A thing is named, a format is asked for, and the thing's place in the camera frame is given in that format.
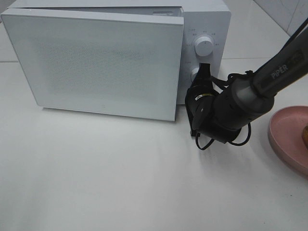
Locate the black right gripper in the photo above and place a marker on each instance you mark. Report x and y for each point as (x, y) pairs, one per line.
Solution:
(199, 101)

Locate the toy burger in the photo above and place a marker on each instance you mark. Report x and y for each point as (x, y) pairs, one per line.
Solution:
(305, 135)

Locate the lower white timer knob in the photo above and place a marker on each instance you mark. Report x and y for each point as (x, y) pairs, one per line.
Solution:
(194, 73)

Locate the white microwave oven body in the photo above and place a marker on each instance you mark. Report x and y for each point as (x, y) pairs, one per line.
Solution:
(210, 17)

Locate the pink round plate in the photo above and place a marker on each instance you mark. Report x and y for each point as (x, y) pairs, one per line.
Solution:
(285, 137)

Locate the upper white power knob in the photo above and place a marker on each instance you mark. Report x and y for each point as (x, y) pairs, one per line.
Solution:
(203, 45)

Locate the white microwave door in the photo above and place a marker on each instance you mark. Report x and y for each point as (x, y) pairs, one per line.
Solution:
(109, 63)

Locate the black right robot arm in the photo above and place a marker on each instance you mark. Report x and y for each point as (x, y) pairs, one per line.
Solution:
(219, 109)

